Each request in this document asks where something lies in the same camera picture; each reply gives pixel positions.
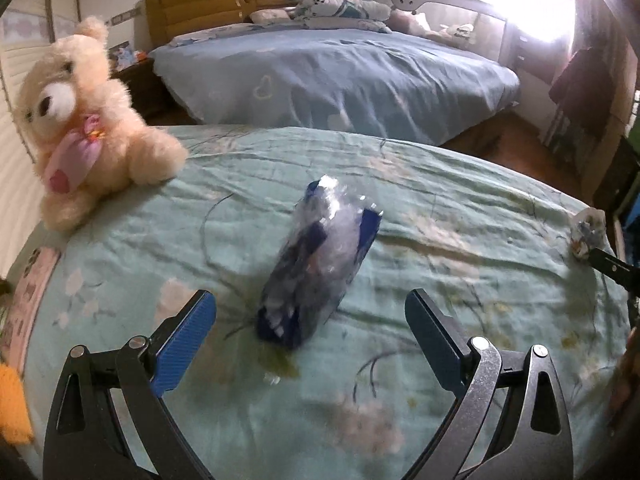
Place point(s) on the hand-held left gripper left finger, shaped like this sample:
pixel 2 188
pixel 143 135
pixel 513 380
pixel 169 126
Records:
pixel 187 345

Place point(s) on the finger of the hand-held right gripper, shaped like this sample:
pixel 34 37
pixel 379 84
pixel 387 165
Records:
pixel 615 267

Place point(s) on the blue white printed pillow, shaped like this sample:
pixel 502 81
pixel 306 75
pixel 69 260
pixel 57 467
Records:
pixel 340 10

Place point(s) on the dark wooden nightstand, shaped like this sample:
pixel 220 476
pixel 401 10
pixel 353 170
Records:
pixel 140 85

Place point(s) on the light curtain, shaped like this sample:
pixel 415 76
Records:
pixel 590 10

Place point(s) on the white slatted door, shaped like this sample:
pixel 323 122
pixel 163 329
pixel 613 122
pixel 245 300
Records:
pixel 15 60

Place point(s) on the radiator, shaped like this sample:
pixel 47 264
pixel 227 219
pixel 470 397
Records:
pixel 565 145

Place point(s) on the printed wrapper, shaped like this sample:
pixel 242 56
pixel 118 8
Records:
pixel 586 232

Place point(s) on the grey bed guard rail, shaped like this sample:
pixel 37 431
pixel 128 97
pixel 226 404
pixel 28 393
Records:
pixel 480 10

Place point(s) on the person's right hand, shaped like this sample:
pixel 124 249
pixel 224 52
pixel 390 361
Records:
pixel 627 385

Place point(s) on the pink printed cloth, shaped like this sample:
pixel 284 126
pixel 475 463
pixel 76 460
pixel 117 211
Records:
pixel 30 300

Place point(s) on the blue clear plastic packet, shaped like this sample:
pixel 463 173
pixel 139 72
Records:
pixel 320 260

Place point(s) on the dark glossy cabinet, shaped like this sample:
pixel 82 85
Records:
pixel 615 185

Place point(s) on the wooden headboard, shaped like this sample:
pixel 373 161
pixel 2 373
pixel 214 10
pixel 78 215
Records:
pixel 200 15

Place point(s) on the cream teddy bear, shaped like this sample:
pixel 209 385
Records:
pixel 115 135

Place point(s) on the orange cloth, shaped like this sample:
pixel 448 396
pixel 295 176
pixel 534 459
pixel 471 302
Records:
pixel 12 405

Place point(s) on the small items on nightstand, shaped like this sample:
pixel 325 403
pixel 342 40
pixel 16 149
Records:
pixel 125 55

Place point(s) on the dark hanging coat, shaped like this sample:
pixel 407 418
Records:
pixel 585 90

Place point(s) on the green floral blanket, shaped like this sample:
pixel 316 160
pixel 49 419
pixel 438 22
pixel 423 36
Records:
pixel 450 210

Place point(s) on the blue bed cover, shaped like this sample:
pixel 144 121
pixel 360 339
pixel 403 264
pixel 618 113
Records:
pixel 350 75

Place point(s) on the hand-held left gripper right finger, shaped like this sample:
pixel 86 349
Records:
pixel 430 340

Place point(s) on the green box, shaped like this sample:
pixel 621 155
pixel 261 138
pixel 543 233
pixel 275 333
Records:
pixel 635 125

